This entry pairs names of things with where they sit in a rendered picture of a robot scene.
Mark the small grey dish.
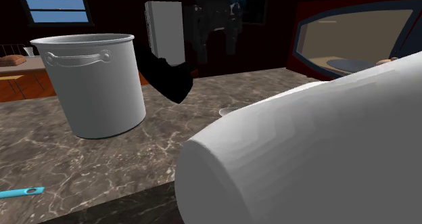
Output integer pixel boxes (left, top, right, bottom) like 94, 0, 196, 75
218, 107, 239, 117

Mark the black angular object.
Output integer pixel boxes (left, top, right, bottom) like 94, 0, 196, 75
133, 42, 194, 105

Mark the white refrigerator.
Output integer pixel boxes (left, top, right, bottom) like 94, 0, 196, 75
144, 0, 187, 67

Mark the large grey metal pot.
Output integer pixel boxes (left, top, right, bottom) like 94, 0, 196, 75
29, 33, 147, 140

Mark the red microwave oven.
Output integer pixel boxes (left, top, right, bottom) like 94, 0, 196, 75
285, 0, 422, 83

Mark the orange wooden kitchen cabinet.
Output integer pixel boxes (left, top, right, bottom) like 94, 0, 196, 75
0, 55, 57, 104

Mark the brown bread loaf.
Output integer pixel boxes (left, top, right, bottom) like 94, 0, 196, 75
0, 54, 28, 68

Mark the dark wall picture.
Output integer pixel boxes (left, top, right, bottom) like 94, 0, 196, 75
231, 0, 268, 25

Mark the window with black frame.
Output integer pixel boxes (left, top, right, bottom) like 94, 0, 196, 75
18, 0, 95, 28

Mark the wire dish rack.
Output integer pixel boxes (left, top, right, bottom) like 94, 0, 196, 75
0, 44, 27, 57

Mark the light blue utensil handle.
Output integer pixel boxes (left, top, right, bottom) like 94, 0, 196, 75
0, 186, 45, 200

